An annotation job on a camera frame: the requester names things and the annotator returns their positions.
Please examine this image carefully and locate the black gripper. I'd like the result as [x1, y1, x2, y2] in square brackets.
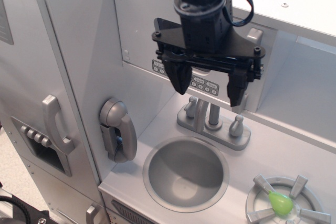
[152, 14, 266, 107]

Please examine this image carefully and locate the white toy microwave door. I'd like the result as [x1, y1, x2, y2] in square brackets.
[115, 0, 278, 112]

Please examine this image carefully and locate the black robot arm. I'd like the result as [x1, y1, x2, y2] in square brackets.
[152, 0, 266, 106]

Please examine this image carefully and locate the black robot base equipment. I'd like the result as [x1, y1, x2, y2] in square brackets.
[1, 184, 55, 223]

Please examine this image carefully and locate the grey toy faucet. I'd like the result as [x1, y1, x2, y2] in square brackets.
[177, 96, 251, 151]

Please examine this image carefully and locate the round grey toy sink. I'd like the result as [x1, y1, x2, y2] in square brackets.
[143, 136, 229, 213]

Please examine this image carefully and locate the white toy kitchen cabinet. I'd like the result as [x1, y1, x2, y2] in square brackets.
[1, 0, 335, 223]

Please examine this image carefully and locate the green toy pear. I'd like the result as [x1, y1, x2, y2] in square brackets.
[268, 190, 293, 216]

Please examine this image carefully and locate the grey oven control panel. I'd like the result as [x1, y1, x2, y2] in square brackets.
[111, 200, 154, 224]

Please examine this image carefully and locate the grey toy stove burner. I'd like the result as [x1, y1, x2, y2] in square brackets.
[245, 174, 331, 223]

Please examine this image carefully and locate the grey toy ice dispenser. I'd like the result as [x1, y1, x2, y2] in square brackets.
[11, 116, 72, 177]

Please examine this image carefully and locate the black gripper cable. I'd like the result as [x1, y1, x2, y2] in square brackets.
[223, 0, 255, 27]

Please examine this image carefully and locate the grey toy wall phone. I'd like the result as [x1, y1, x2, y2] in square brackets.
[99, 98, 137, 163]

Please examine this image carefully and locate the grey fridge door handle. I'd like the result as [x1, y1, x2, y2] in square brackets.
[42, 94, 75, 155]

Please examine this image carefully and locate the grey lower door handle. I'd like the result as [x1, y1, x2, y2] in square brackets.
[86, 205, 104, 224]

